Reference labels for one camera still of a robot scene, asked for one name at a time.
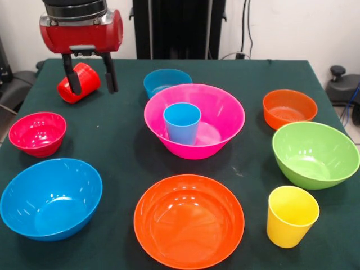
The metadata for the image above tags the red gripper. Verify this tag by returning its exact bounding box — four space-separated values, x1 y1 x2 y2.
39 9 124 97

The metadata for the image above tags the red cup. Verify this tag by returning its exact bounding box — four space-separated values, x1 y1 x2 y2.
57 62 102 104

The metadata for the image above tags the blue cup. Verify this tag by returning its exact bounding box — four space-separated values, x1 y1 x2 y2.
163 102 202 146

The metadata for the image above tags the large blue bowl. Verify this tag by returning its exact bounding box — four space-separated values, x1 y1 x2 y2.
0 157 104 242

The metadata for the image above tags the large pink bowl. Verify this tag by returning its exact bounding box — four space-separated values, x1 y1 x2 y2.
143 83 246 160

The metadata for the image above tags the small blue bowl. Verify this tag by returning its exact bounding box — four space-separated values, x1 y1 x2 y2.
143 69 194 99

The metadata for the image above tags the small crimson bowl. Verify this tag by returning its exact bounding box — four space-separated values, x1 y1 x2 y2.
8 111 68 158

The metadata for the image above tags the dark green tablecloth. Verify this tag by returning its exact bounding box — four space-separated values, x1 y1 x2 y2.
0 58 360 270

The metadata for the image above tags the large orange bowl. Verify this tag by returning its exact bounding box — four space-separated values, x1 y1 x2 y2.
133 174 245 270

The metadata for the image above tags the small orange bowl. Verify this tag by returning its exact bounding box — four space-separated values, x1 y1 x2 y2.
263 89 318 131

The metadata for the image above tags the green bowl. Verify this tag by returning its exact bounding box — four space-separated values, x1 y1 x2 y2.
272 121 360 190

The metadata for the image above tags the yellow cup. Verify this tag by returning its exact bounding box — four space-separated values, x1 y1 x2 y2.
266 185 321 249

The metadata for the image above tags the black pedestal leg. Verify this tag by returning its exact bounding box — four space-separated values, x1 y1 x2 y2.
325 65 360 126
0 60 46 113

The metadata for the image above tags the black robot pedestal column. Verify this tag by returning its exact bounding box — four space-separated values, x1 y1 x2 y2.
129 0 227 60

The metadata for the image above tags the black hanging cable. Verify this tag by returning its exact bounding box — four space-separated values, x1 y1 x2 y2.
235 0 254 60

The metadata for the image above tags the blue cable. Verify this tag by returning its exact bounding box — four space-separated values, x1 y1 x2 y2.
341 83 360 126

